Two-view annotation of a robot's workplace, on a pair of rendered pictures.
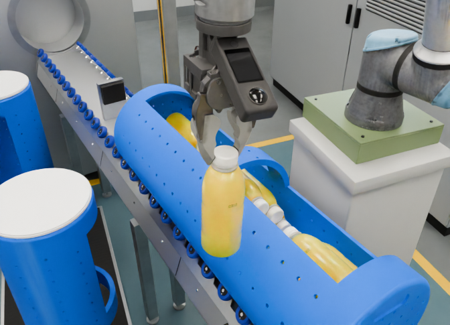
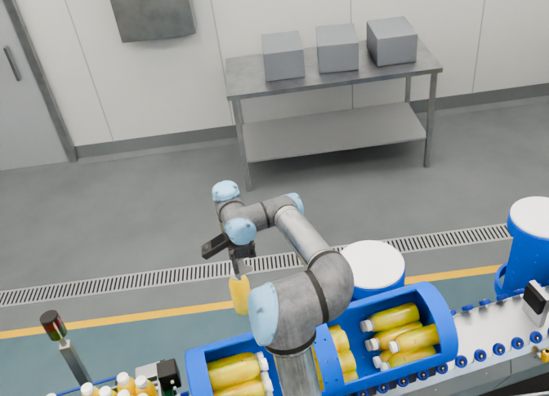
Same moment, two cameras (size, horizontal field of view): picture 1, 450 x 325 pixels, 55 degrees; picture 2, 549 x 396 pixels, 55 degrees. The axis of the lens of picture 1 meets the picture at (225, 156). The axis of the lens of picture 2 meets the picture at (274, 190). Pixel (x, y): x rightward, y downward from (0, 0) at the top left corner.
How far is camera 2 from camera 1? 176 cm
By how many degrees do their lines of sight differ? 84
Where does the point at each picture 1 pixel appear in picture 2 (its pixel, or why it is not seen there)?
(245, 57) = (220, 240)
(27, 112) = (530, 251)
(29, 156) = (512, 276)
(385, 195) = not seen: outside the picture
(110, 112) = (527, 309)
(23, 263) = not seen: hidden behind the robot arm
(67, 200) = (364, 276)
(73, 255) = not seen: hidden behind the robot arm
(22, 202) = (368, 255)
